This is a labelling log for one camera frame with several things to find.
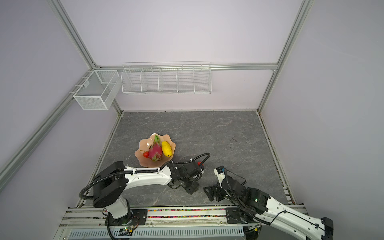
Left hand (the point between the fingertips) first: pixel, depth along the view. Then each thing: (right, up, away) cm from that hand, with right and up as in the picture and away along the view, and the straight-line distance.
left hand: (193, 188), depth 81 cm
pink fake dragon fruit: (-23, +19, +8) cm, 31 cm away
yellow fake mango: (-16, +19, +10) cm, 27 cm away
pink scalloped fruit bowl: (-33, +21, +16) cm, 42 cm away
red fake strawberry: (-30, +16, +12) cm, 36 cm away
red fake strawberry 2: (+3, +16, -7) cm, 18 cm away
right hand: (+9, +3, -6) cm, 11 cm away
